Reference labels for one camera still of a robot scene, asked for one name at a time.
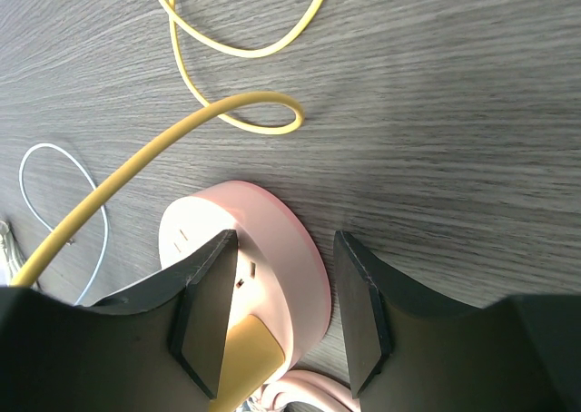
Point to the pink round power socket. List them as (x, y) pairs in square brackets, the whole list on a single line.
[(280, 276)]

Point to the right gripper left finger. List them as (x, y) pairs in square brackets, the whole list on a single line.
[(155, 346)]

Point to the orange charger plug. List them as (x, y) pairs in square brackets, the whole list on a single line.
[(251, 356)]

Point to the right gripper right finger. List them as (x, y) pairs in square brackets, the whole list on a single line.
[(411, 348)]

